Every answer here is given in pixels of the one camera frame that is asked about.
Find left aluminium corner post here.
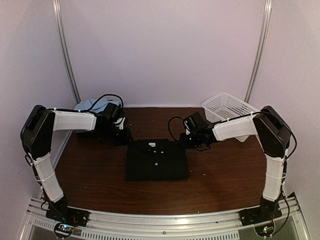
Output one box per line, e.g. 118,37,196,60
52,0,81,104

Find right aluminium corner post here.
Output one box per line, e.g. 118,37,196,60
244,0,273,103

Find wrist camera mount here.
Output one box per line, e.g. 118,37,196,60
113,116,127,130
183,122,191,135

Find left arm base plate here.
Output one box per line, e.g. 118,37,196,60
45,207,90,239

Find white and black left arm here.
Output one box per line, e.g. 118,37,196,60
20,103,132,222

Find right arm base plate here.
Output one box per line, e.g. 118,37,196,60
239,206,282,238

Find aluminium front rail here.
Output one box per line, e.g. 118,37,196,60
17,197,311,240

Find aluminium corner post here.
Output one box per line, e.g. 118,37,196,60
244,0,273,103
52,0,81,104

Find black long sleeve shirt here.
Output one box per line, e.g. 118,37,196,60
125,138,189,181

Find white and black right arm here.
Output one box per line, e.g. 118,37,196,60
178,105,295,221

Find light blue folded shirt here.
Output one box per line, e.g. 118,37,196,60
74,98,121,113

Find white plastic mesh basket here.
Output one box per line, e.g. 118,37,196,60
202,92,259,142

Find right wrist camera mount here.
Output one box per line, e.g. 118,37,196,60
183,122,191,135

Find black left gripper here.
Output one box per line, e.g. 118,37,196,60
100,124,134,147

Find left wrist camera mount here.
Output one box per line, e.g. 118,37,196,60
113,116,127,130

